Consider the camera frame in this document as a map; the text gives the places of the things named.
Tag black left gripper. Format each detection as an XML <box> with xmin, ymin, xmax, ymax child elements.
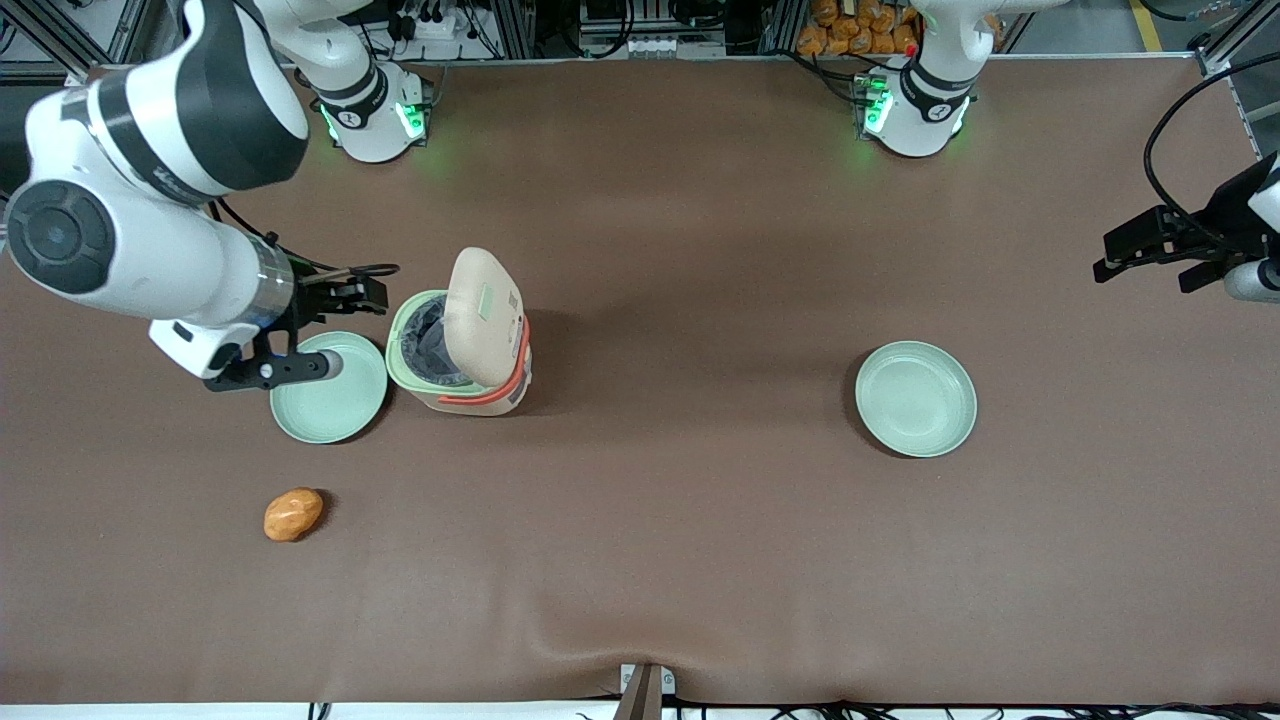
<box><xmin>1092</xmin><ymin>150</ymin><xmax>1280</xmax><ymax>294</ymax></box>

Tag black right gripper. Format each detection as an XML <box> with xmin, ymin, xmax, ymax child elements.
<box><xmin>262</xmin><ymin>260</ymin><xmax>390</xmax><ymax>358</ymax></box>

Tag beige rice cooker orange handle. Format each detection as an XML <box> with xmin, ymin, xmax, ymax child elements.
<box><xmin>384</xmin><ymin>246</ymin><xmax>534</xmax><ymax>418</ymax></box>

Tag light green plate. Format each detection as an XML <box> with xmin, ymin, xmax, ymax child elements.
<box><xmin>854</xmin><ymin>340</ymin><xmax>979</xmax><ymax>460</ymax></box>
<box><xmin>269</xmin><ymin>331</ymin><xmax>390</xmax><ymax>446</ymax></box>

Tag orange-brown bread roll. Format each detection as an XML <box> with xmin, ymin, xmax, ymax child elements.
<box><xmin>263</xmin><ymin>486</ymin><xmax>326</xmax><ymax>544</ymax></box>

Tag white power strip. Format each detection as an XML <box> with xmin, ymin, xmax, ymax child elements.
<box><xmin>398</xmin><ymin>8</ymin><xmax>473</xmax><ymax>43</ymax></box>

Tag brown table mat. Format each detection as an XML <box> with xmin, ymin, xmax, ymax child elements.
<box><xmin>0</xmin><ymin>57</ymin><xmax>1280</xmax><ymax>707</ymax></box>

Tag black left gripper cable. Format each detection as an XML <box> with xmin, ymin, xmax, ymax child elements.
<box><xmin>1142</xmin><ymin>50</ymin><xmax>1280</xmax><ymax>253</ymax></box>

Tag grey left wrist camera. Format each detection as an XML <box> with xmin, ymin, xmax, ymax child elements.
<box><xmin>1224</xmin><ymin>257</ymin><xmax>1280</xmax><ymax>304</ymax></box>

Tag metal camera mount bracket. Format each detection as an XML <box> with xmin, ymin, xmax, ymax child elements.
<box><xmin>612</xmin><ymin>662</ymin><xmax>678</xmax><ymax>720</ymax></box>

